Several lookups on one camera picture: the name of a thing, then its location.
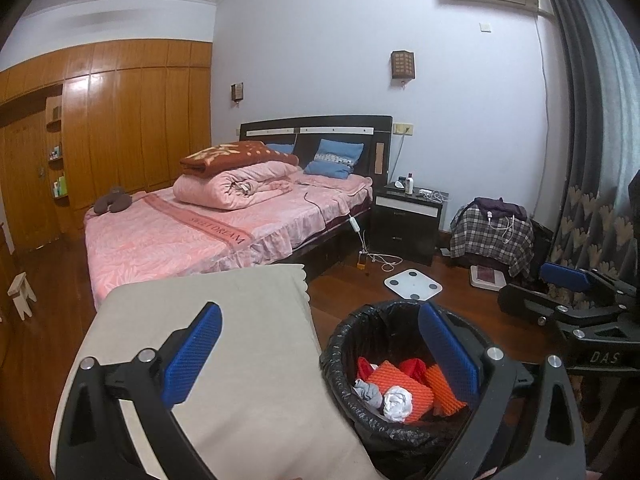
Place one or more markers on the plaid cloth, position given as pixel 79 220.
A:
pixel 480 235

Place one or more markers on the white tissue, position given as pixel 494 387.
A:
pixel 397 402

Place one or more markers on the yellow power strip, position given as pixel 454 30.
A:
pixel 361 261

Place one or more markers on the white wall conduit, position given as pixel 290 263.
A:
pixel 544 110

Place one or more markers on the red plastic bag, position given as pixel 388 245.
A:
pixel 412 367

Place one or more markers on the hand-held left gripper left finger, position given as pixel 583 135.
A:
pixel 192 355

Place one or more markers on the beige table cover cloth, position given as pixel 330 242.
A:
pixel 260 385

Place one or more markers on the dark purple garment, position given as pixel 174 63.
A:
pixel 500 206

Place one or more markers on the trash bin with black bag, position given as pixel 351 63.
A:
pixel 345 355

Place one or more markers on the yellowed wall outlet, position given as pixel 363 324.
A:
pixel 403 128

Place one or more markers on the small blue pillow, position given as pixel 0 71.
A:
pixel 280 148

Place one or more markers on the patterned curtain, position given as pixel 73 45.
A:
pixel 590 110

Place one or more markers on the large blue pillow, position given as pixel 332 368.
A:
pixel 332 157

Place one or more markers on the folded pink quilt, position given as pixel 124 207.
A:
pixel 225 185

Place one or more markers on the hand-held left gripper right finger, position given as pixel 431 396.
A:
pixel 447 355

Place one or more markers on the orange bubble wrap sheet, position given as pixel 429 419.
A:
pixel 395 377
pixel 440 390

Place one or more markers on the grey paper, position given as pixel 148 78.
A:
pixel 367 391

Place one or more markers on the small brown wall lamp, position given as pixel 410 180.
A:
pixel 237 92

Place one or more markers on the green bottle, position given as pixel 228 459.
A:
pixel 60 185

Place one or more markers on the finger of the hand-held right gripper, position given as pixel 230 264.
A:
pixel 540 307
pixel 565 275

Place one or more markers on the folded brown blanket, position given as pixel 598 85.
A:
pixel 225 155

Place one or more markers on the white scale with red top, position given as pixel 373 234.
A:
pixel 487 277

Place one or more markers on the wooden wardrobe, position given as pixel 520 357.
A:
pixel 125 135

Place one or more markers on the black white nightstand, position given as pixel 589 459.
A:
pixel 400 230

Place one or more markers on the red foil wrapper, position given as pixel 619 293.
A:
pixel 365 367

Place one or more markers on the dark wooden bed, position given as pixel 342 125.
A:
pixel 325 121

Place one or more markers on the large brown wall lamp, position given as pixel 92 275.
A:
pixel 403 65

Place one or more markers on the small white wooden stool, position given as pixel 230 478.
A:
pixel 21 285

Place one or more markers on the white bathroom scale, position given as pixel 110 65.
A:
pixel 412 284

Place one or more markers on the white bottle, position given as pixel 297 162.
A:
pixel 409 184

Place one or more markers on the pink bed sheet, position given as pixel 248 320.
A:
pixel 150 240

